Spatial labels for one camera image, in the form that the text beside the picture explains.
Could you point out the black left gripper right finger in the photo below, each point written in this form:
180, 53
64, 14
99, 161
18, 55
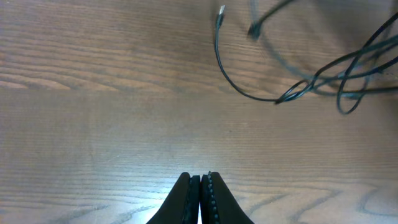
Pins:
217, 203

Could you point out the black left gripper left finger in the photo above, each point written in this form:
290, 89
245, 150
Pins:
181, 206

